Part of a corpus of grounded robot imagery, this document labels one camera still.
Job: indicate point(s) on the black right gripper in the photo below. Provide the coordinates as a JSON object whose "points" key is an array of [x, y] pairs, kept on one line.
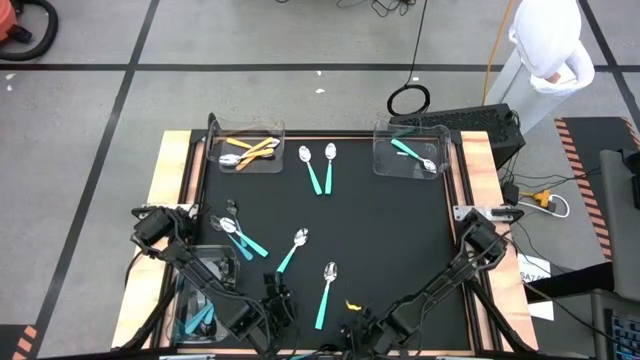
{"points": [[380, 330]]}

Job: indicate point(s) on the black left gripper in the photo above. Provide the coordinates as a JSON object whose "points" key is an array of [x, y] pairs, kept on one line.
{"points": [[272, 322]]}

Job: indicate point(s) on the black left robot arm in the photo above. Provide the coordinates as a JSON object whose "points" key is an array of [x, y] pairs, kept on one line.
{"points": [[200, 272]]}

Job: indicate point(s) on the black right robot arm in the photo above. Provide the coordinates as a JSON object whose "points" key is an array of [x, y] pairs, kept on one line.
{"points": [[440, 285]]}

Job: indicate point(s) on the yellow tape tag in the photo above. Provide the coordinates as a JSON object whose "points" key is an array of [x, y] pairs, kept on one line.
{"points": [[352, 305]]}

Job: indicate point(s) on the clear plastic bin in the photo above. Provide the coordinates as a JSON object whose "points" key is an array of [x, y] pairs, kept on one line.
{"points": [[176, 320], [215, 132], [385, 165]]}

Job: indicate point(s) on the white paper label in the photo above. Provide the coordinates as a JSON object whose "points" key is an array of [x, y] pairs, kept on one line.
{"points": [[532, 267]]}

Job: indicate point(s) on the white paper sheet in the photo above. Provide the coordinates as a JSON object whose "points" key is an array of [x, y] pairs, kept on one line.
{"points": [[542, 310]]}

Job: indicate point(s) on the black power brick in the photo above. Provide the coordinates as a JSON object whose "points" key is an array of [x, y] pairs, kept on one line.
{"points": [[510, 194]]}

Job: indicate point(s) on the orange power plug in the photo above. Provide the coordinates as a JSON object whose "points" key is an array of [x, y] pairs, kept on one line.
{"points": [[542, 196]]}

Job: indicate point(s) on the black computer case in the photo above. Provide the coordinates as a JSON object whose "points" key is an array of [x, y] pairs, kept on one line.
{"points": [[465, 120]]}

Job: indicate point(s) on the grey machine blue keypad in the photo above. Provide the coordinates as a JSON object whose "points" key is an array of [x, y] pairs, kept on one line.
{"points": [[625, 335]]}

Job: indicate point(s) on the grey equipment case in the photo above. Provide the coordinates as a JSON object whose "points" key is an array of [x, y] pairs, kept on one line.
{"points": [[620, 240]]}

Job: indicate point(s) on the hazard striped floor mat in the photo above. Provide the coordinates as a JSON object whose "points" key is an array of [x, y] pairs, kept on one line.
{"points": [[590, 140]]}

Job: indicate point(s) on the black device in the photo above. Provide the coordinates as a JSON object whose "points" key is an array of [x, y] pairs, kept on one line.
{"points": [[632, 180]]}

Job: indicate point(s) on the person in white suit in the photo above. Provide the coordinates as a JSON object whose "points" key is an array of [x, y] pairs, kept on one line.
{"points": [[545, 35]]}

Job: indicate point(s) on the orange vacuum cleaner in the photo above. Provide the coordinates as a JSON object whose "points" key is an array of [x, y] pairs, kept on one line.
{"points": [[7, 20]]}

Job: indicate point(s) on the silver metal bracket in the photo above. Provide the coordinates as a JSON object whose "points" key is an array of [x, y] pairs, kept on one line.
{"points": [[462, 212]]}

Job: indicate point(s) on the black clamp post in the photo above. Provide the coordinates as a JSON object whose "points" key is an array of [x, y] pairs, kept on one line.
{"points": [[212, 122]]}

